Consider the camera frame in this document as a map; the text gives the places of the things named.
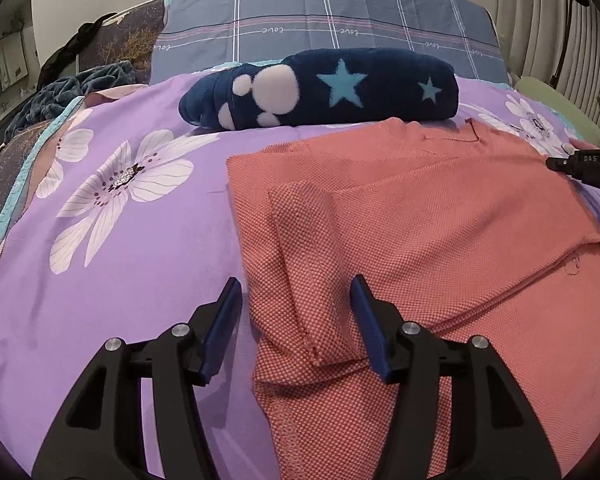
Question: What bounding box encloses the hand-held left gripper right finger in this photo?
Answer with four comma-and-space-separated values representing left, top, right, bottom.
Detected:
349, 275, 562, 480

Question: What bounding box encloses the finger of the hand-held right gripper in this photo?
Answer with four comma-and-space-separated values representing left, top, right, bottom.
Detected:
545, 151, 600, 192

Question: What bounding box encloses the black garment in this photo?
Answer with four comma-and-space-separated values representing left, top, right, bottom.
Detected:
36, 11, 127, 92

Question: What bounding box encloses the beige curtain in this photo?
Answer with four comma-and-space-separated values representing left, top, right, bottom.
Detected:
495, 0, 600, 128

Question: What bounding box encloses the teal trimmed dark quilt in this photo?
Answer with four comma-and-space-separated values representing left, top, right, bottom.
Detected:
0, 85, 148, 273

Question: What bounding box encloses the blue plaid pillow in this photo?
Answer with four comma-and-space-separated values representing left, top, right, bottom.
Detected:
150, 0, 511, 86

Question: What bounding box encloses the blue-grey fleece blanket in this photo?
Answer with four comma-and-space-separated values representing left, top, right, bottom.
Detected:
4, 60, 150, 145

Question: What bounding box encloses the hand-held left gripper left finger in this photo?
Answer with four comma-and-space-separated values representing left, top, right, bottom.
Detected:
31, 276, 243, 480

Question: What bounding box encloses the green cushion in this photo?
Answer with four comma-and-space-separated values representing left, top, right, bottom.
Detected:
516, 76, 600, 149

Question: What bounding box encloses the salmon pink knit top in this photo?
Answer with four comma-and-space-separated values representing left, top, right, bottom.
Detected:
226, 116, 600, 480

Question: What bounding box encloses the purple floral bedsheet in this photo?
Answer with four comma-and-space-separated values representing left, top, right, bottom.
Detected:
0, 67, 600, 480

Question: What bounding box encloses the dark floral pillow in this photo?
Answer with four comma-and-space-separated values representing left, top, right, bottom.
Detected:
96, 0, 175, 87

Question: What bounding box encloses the navy star fleece blanket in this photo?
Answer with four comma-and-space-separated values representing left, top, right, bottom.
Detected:
178, 47, 459, 132

